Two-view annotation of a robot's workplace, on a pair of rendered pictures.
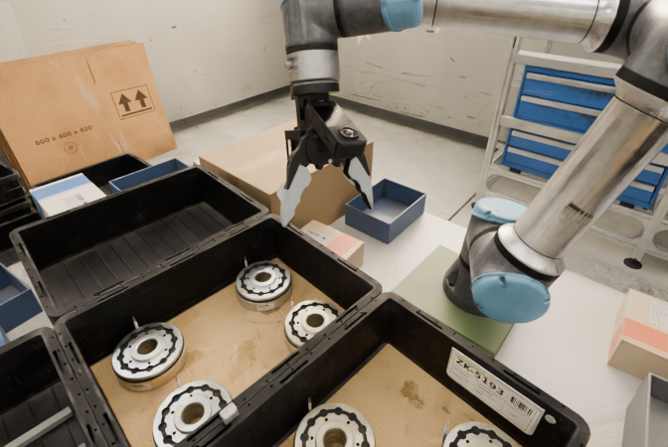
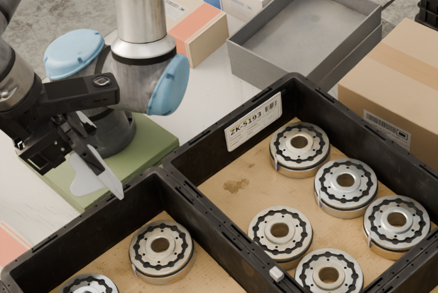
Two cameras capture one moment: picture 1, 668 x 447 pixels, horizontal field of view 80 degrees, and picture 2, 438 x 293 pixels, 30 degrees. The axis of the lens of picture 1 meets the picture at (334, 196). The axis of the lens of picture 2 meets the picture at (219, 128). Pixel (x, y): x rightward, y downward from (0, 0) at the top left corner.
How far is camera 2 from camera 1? 92 cm
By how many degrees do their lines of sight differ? 59
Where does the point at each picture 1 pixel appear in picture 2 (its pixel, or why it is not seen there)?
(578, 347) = not seen: hidden behind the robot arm
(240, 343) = not seen: outside the picture
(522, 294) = (180, 71)
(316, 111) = (59, 98)
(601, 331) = not seen: hidden behind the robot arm
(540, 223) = (148, 19)
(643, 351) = (200, 36)
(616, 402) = (227, 77)
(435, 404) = (246, 171)
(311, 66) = (25, 72)
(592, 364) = (191, 78)
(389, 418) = (255, 204)
